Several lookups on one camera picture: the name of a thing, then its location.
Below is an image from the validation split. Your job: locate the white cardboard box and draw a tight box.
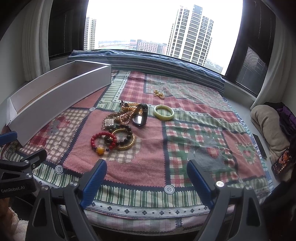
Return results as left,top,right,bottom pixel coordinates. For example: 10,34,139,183
6,61,111,146

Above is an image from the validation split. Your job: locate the black smart watch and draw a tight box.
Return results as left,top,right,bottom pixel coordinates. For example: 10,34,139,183
132,103,149,128

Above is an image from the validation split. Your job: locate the white left curtain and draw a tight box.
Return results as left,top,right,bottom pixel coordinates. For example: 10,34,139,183
22,0,53,82

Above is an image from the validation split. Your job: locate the black remote control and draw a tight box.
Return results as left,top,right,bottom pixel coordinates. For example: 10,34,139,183
252,134,267,160

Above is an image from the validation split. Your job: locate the gold twisted bangle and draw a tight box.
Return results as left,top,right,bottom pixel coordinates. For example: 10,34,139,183
111,127,135,151

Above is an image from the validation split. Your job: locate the plaid patchwork bed cover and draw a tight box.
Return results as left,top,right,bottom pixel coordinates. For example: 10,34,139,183
1,70,273,235

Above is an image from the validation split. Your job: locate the white curtain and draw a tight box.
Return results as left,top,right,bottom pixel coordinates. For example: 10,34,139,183
250,18,293,109
22,0,53,82

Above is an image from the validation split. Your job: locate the gold earrings cluster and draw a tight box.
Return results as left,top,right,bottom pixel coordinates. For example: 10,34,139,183
154,90,165,99

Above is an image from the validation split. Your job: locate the pale green jade bangle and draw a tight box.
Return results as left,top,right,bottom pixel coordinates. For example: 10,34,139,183
153,104,175,121

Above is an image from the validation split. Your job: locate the smartphone with lit screen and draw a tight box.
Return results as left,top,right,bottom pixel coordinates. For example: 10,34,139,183
271,149,293,176

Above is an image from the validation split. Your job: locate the gold bead necklace pile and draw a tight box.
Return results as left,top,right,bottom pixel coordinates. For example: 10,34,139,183
111,100,139,125

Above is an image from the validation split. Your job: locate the red bead bracelet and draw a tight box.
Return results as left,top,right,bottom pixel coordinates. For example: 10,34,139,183
90,131,118,156

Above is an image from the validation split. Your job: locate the white right curtain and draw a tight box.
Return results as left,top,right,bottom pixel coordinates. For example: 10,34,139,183
250,18,293,109

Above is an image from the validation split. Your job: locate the blue striped folded blanket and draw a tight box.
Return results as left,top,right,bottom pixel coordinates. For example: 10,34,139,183
67,50,225,94

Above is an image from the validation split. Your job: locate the dark wooden bead bracelet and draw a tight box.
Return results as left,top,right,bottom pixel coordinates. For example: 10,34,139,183
103,123,134,147

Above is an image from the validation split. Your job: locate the beige folded blanket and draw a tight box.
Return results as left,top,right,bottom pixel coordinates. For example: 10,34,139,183
250,105,290,163

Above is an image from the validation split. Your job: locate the purple cloth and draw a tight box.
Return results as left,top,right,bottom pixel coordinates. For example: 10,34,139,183
264,102,295,142

